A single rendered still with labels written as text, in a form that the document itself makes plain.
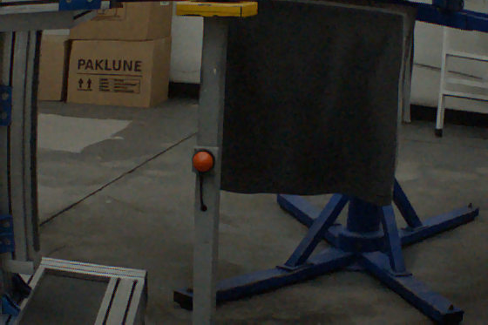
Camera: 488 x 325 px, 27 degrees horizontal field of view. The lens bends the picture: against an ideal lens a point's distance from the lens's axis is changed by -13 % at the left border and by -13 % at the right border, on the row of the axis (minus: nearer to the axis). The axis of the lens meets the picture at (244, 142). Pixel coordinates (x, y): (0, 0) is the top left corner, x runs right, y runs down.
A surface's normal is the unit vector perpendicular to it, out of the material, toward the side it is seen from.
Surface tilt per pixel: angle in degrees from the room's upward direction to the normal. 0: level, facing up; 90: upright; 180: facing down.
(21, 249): 90
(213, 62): 90
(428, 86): 90
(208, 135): 90
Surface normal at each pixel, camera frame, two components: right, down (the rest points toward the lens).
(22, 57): 0.00, 0.18
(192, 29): -0.24, 0.17
